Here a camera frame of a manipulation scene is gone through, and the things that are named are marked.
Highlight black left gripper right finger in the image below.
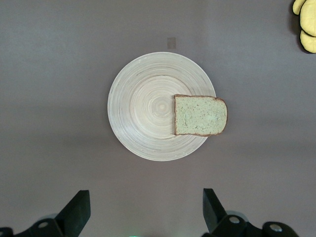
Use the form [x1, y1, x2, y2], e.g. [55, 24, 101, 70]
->
[202, 188, 262, 237]

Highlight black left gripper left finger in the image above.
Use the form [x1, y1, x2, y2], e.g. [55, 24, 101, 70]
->
[14, 190, 91, 237]

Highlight slice of brown bread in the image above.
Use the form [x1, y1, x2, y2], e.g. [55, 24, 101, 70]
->
[173, 94, 228, 138]

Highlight round light wooden plate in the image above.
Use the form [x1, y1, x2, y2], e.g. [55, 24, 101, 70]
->
[107, 51, 218, 162]

